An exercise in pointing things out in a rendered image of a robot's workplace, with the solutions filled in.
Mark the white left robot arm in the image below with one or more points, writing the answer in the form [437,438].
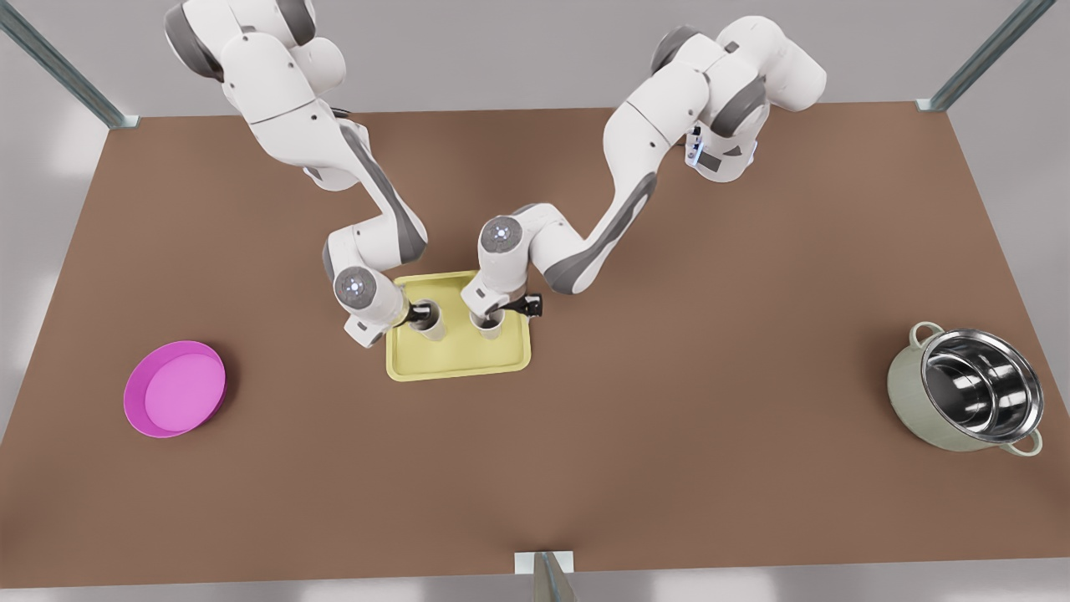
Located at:
[669,109]

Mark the yellow rectangular tray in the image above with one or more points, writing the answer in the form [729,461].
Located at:
[460,355]

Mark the white IKEA cup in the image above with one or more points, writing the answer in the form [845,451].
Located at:
[433,324]
[488,328]

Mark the pale green steel pot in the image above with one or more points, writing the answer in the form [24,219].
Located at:
[970,389]

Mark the silver frame post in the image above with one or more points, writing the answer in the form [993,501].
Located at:
[547,575]
[982,57]
[63,65]

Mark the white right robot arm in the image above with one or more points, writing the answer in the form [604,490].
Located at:
[284,100]

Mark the pink round bowl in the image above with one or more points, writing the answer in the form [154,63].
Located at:
[174,390]

